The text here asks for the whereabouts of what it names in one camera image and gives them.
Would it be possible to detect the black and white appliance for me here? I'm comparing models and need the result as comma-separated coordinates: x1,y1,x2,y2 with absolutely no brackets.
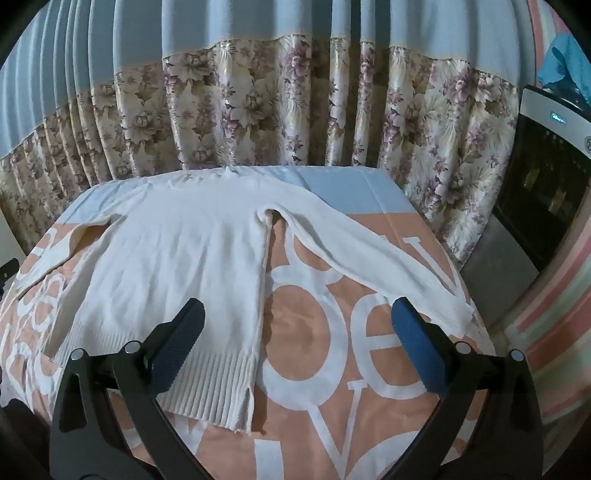
457,84,591,333

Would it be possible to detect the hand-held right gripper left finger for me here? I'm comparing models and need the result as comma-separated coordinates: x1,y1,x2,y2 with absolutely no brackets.
46,298,219,480

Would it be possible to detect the floral and blue curtain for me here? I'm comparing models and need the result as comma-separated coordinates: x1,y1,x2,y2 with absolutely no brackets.
0,0,532,273

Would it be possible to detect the white knit sweater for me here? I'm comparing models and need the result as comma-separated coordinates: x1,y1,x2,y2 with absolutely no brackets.
9,167,476,437

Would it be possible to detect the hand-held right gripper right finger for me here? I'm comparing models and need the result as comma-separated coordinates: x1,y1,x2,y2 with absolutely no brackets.
390,296,548,480

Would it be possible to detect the blue cloth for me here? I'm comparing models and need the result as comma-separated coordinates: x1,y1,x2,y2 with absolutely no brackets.
536,34,591,104

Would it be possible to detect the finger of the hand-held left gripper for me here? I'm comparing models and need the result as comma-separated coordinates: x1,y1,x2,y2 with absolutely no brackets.
0,258,21,296

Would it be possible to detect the striped pastel cloth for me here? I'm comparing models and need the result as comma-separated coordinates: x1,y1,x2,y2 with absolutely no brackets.
501,0,591,428

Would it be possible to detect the peach printed bedsheet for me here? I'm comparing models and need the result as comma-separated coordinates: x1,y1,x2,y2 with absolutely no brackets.
0,166,498,480

